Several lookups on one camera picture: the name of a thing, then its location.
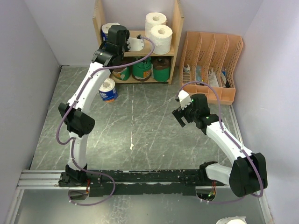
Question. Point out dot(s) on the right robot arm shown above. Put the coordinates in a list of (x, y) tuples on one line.
[(248, 173)]

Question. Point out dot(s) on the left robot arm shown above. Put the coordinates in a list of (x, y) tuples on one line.
[(75, 113)]

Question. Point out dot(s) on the green brown roll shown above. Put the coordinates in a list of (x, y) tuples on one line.
[(122, 74), (142, 71), (161, 68)]

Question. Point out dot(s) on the white toilet roll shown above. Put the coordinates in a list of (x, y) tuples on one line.
[(152, 19), (161, 35)]

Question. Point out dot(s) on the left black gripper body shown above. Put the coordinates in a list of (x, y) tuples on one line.
[(125, 49)]

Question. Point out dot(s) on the black mounting base plate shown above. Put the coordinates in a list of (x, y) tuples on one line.
[(139, 182)]

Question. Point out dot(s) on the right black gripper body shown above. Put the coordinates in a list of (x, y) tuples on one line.
[(189, 114)]

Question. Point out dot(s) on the white roll bottom edge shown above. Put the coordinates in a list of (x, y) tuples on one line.
[(232, 220)]

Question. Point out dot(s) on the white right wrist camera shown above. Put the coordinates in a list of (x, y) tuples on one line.
[(184, 99)]

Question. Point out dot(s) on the orange plastic file organizer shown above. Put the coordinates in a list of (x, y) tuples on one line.
[(207, 65)]

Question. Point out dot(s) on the blue roll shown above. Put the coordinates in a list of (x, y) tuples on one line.
[(105, 29), (108, 91)]

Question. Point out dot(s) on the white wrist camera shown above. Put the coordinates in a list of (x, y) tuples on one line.
[(184, 99), (135, 44)]

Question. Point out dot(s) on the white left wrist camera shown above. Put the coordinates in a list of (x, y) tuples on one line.
[(135, 44)]

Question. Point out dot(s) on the wooden two-tier shelf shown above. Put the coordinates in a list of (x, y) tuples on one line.
[(176, 26)]

